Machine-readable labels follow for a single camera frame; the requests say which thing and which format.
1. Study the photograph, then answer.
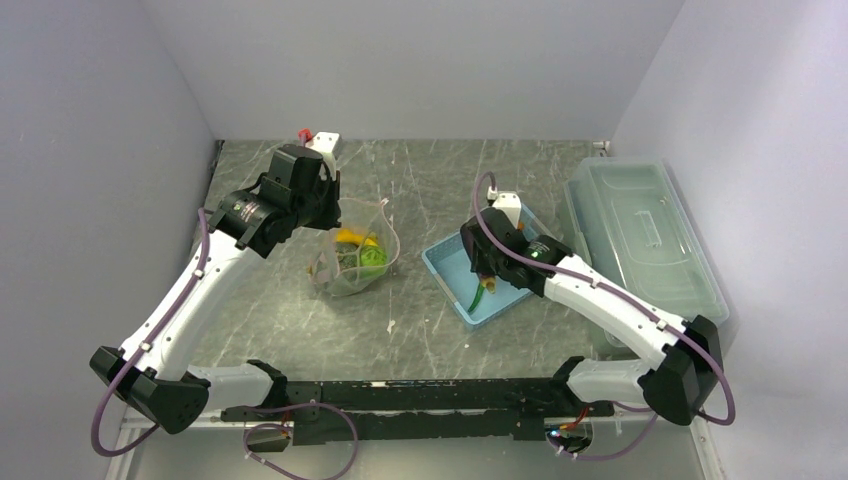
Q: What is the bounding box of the purple eggplant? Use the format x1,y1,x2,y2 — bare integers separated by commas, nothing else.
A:
479,275,497,294

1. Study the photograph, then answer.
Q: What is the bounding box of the yellow banana bunch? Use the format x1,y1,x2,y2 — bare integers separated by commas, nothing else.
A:
335,228,379,247

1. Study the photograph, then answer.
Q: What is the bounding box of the green netted melon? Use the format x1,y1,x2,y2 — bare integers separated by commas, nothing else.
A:
334,242,361,271

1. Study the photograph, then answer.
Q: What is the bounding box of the clear zip top bag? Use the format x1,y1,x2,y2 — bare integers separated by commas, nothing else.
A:
307,198,400,297

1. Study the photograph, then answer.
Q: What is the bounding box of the green lime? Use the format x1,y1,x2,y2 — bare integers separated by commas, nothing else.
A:
358,245,388,278

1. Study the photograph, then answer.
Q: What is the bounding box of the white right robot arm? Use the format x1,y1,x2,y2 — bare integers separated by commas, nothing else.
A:
460,207,736,426

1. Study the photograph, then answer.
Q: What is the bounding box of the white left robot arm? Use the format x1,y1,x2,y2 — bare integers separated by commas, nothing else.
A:
90,132,341,434

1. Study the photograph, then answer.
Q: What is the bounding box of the green chili pepper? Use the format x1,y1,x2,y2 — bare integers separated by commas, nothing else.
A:
467,283,488,314

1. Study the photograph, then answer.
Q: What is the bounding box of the blue plastic basket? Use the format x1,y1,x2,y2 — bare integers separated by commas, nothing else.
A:
421,231,532,330

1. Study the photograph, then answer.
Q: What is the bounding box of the clear plastic storage box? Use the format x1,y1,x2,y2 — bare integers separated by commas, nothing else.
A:
557,157,729,325

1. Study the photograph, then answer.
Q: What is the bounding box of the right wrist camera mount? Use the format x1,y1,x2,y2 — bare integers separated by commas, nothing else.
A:
486,187,523,230

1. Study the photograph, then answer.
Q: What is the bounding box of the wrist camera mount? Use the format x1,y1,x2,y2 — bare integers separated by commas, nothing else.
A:
298,128,342,161
486,187,523,230

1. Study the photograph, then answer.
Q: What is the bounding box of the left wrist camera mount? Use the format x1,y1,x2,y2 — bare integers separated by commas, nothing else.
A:
298,128,342,161

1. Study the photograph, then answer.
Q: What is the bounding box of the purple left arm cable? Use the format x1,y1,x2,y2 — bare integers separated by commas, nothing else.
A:
90,208,213,458

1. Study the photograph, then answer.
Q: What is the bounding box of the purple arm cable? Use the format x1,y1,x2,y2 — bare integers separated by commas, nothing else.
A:
471,170,737,463
90,208,213,458

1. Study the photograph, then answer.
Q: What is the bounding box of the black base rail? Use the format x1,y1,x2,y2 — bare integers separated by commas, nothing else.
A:
221,378,614,446

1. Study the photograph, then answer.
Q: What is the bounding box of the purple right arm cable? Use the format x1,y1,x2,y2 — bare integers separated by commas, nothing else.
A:
471,170,737,463

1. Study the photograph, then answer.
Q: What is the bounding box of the aluminium frame rail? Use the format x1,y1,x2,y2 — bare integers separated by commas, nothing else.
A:
104,377,723,480

